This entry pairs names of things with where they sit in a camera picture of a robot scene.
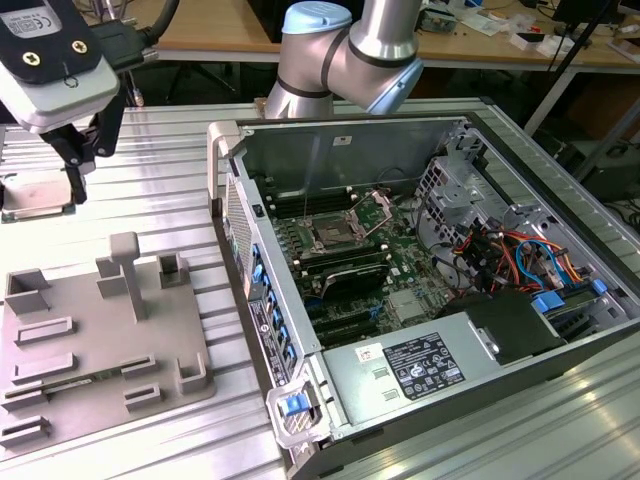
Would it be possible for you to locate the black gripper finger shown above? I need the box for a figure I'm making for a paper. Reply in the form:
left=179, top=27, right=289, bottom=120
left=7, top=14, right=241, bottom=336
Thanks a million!
left=38, top=97, right=120, bottom=207

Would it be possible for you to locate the silver CPU green substrate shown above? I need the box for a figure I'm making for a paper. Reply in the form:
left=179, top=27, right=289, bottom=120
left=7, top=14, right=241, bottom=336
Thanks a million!
left=0, top=175, right=78, bottom=225

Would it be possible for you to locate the black RAM slot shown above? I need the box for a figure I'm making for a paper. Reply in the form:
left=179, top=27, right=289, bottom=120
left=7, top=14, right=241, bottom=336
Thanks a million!
left=269, top=196, right=350, bottom=211
left=299, top=248, right=389, bottom=274
left=297, top=240, right=385, bottom=262
left=268, top=189, right=350, bottom=202

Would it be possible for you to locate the CPU socket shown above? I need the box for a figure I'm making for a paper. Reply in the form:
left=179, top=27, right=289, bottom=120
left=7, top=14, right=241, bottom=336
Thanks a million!
left=309, top=213, right=361, bottom=252

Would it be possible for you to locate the grey parts rack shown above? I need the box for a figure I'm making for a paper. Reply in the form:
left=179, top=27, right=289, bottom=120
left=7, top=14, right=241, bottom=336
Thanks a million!
left=0, top=232, right=219, bottom=449

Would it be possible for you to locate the green RAM stick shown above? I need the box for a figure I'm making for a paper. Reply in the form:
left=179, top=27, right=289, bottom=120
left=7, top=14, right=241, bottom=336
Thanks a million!
left=43, top=367, right=124, bottom=394

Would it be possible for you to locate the wooden desk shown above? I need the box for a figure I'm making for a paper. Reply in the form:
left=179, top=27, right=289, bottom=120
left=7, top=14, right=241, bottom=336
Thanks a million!
left=149, top=0, right=640, bottom=76

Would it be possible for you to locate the open grey PC case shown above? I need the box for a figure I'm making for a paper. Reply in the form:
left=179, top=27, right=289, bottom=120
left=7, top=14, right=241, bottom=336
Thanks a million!
left=207, top=112, right=640, bottom=480

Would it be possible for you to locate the black graphics card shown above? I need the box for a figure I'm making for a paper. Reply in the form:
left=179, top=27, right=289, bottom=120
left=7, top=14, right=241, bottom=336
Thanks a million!
left=318, top=258, right=391, bottom=303

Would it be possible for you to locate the metal socket cover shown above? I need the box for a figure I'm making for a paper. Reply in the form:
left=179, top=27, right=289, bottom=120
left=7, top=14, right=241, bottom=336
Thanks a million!
left=348, top=186, right=400, bottom=237

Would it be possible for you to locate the blue release latch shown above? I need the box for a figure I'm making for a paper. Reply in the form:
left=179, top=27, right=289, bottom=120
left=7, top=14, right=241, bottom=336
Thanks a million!
left=279, top=394, right=307, bottom=417

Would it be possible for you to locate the green motherboard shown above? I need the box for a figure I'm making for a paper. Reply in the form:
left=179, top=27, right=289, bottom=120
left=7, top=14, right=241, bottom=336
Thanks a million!
left=272, top=188, right=454, bottom=347

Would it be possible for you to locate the silver chipset heat sink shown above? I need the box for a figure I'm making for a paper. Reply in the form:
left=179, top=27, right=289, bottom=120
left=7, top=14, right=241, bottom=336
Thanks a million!
left=388, top=288, right=422, bottom=322

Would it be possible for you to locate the grey power supply with label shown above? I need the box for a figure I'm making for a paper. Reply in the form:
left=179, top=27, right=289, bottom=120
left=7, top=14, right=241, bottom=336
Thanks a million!
left=319, top=312, right=502, bottom=429

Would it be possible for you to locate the perforated metal drive cage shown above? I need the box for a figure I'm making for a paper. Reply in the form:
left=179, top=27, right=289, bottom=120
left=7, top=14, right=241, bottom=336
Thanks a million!
left=413, top=124, right=501, bottom=239

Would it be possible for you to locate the black plastic shroud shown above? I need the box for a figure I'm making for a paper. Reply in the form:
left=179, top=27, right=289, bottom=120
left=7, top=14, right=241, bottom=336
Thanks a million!
left=437, top=291, right=570, bottom=366

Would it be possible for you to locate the blue disk carrier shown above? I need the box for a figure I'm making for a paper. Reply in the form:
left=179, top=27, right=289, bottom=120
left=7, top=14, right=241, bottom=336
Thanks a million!
left=531, top=279, right=621, bottom=342

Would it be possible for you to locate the black monitor stand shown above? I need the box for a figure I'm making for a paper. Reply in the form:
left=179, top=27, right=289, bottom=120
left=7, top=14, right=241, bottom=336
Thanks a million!
left=547, top=0, right=609, bottom=72

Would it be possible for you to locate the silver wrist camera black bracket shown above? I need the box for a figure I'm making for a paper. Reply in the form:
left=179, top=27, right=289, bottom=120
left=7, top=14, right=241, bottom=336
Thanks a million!
left=0, top=0, right=123, bottom=135

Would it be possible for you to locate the thick black camera cable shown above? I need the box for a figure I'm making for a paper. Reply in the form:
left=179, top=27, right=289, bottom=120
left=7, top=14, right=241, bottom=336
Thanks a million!
left=89, top=0, right=180, bottom=69

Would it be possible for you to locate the blue data wire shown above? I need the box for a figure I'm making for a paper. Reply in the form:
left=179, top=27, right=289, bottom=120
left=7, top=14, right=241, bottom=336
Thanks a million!
left=513, top=239, right=569, bottom=287

